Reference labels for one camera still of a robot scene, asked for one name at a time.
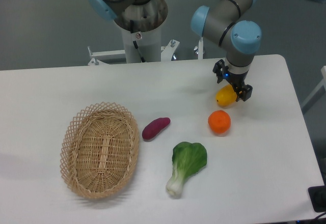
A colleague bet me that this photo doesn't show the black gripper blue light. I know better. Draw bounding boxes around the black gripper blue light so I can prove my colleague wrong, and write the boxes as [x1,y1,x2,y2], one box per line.
[212,59,253,102]

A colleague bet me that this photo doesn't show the yellow mango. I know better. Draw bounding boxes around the yellow mango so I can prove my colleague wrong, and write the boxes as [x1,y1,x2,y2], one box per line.
[215,85,237,107]

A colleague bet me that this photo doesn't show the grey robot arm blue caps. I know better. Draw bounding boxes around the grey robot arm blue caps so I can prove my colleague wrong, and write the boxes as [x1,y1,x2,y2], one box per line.
[88,0,262,101]

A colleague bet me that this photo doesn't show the orange fruit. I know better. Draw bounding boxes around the orange fruit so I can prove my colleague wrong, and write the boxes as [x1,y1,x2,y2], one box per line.
[208,110,231,134]

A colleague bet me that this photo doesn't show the white furniture leg right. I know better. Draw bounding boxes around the white furniture leg right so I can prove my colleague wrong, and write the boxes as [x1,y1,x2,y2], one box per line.
[301,66,325,114]

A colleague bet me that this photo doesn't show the green bok choy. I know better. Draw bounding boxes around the green bok choy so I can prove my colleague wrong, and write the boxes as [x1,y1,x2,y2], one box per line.
[166,142,207,198]

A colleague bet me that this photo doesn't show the purple sweet potato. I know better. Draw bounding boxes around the purple sweet potato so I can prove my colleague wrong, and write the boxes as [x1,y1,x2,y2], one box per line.
[142,117,171,141]

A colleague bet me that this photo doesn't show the black device at table edge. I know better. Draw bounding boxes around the black device at table edge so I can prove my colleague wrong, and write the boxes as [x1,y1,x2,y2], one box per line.
[308,185,325,213]

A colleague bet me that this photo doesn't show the woven wicker basket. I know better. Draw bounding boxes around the woven wicker basket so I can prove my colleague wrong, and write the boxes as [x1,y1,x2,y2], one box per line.
[60,102,140,199]

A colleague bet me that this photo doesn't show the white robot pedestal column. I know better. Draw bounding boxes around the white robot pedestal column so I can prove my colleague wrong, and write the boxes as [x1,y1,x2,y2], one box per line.
[121,27,161,64]

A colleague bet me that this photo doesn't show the black cable on pedestal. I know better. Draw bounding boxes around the black cable on pedestal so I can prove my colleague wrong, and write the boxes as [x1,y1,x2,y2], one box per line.
[130,20,146,63]

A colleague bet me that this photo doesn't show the white metal base frame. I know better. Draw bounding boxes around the white metal base frame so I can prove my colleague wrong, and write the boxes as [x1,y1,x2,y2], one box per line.
[87,37,205,66]

